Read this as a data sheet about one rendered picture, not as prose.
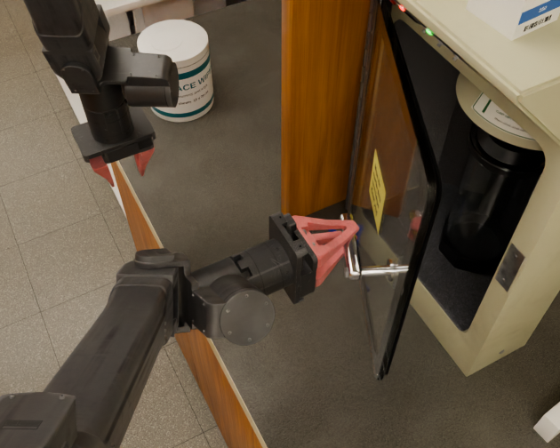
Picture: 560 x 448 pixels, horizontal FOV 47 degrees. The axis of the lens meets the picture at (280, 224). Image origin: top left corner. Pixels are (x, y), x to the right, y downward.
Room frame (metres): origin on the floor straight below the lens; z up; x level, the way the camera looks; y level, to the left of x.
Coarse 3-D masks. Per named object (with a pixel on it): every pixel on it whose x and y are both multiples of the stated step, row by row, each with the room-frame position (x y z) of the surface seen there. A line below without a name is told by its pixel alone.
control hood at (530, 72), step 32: (416, 0) 0.46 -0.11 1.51; (448, 0) 0.46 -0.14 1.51; (448, 32) 0.42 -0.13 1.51; (480, 32) 0.42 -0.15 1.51; (544, 32) 0.42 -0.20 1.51; (480, 64) 0.38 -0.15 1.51; (512, 64) 0.38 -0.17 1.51; (544, 64) 0.38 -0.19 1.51; (512, 96) 0.35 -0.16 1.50; (544, 96) 0.36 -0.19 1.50; (544, 128) 0.37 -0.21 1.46
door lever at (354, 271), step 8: (344, 216) 0.48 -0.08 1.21; (352, 216) 0.48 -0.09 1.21; (352, 240) 0.45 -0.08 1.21; (344, 248) 0.44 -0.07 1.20; (352, 248) 0.43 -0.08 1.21; (352, 256) 0.42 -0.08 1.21; (352, 264) 0.41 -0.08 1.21; (360, 264) 0.41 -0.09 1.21; (392, 264) 0.41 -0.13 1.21; (344, 272) 0.41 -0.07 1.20; (352, 272) 0.40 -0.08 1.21; (360, 272) 0.40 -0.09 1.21; (368, 272) 0.40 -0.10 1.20; (376, 272) 0.40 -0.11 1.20; (384, 272) 0.40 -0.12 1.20; (392, 272) 0.40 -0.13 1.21; (392, 280) 0.40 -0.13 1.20
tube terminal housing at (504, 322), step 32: (416, 32) 0.62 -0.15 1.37; (544, 192) 0.42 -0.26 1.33; (544, 224) 0.40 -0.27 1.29; (544, 256) 0.41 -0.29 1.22; (416, 288) 0.52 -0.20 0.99; (512, 288) 0.40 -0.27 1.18; (544, 288) 0.43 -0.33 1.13; (448, 320) 0.46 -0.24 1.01; (480, 320) 0.42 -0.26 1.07; (512, 320) 0.42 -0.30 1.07; (448, 352) 0.44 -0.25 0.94; (480, 352) 0.40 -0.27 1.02
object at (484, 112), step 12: (456, 84) 0.59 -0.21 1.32; (468, 84) 0.57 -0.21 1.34; (468, 96) 0.55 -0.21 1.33; (480, 96) 0.54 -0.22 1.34; (468, 108) 0.54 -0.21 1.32; (480, 108) 0.53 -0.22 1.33; (492, 108) 0.52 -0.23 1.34; (480, 120) 0.52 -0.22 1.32; (492, 120) 0.52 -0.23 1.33; (504, 120) 0.51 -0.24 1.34; (492, 132) 0.51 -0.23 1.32; (504, 132) 0.50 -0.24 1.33; (516, 132) 0.50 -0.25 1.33; (516, 144) 0.49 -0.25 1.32; (528, 144) 0.49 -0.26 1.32
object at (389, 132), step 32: (384, 0) 0.65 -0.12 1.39; (384, 32) 0.60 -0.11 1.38; (384, 64) 0.58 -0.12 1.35; (384, 96) 0.56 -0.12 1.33; (384, 128) 0.54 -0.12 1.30; (416, 128) 0.44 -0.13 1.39; (384, 160) 0.51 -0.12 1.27; (416, 160) 0.41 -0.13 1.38; (416, 192) 0.39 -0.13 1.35; (384, 224) 0.47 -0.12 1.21; (416, 224) 0.37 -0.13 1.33; (384, 256) 0.44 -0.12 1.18; (416, 256) 0.37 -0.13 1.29; (384, 288) 0.42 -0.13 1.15; (384, 320) 0.39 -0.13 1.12; (384, 352) 0.37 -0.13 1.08
